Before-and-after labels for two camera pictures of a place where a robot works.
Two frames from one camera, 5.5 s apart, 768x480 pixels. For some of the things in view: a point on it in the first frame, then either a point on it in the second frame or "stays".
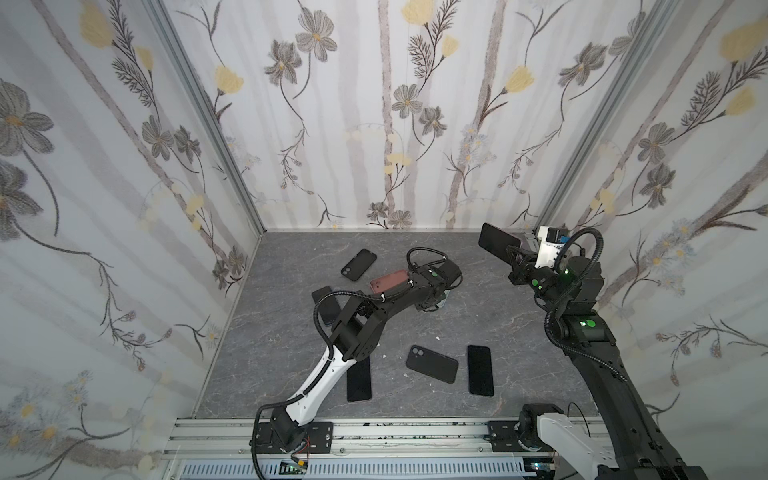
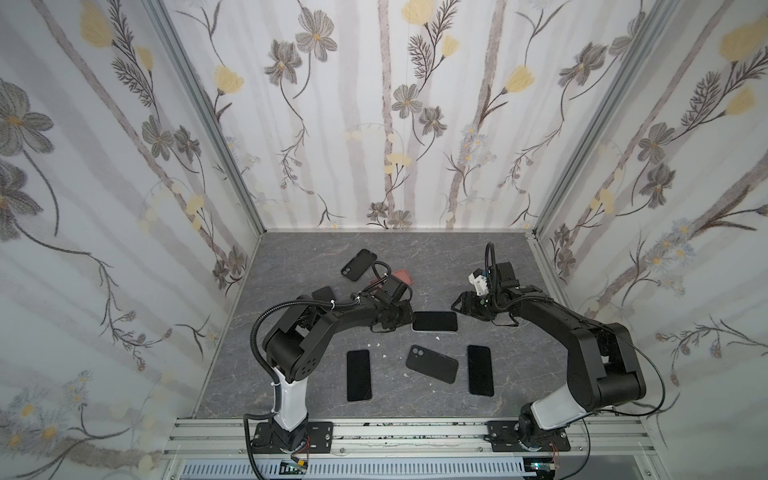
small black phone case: [359, 265] stays
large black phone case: [432, 363] stays
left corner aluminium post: [184, 65] stays
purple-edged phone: [496, 241] -> [437, 322]
